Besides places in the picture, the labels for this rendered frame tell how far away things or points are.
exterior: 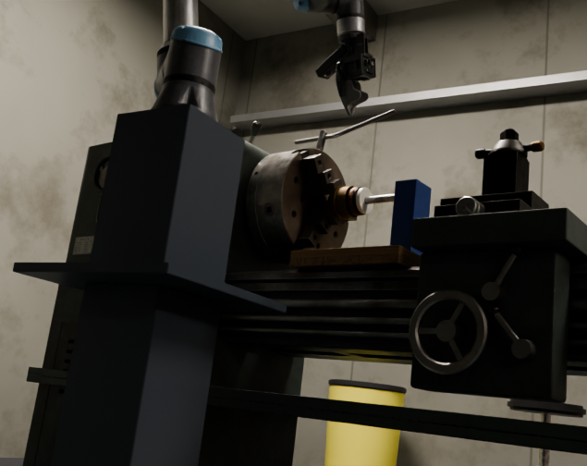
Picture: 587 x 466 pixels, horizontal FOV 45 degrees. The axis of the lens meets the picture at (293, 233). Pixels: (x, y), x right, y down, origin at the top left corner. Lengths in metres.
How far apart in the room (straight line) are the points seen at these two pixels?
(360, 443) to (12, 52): 3.00
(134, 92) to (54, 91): 0.71
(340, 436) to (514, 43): 2.88
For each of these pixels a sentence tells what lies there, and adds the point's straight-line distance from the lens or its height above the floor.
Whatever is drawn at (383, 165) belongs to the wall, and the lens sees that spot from 5.24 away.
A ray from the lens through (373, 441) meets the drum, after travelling 4.24.
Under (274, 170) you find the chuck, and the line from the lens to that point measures 1.90.
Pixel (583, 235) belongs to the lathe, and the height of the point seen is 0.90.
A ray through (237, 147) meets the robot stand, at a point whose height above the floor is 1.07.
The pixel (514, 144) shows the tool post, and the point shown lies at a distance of 1.61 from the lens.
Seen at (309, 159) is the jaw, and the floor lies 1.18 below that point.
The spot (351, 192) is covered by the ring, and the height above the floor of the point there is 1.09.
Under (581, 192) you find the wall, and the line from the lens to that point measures 4.77.
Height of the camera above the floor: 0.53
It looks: 14 degrees up
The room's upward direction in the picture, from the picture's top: 7 degrees clockwise
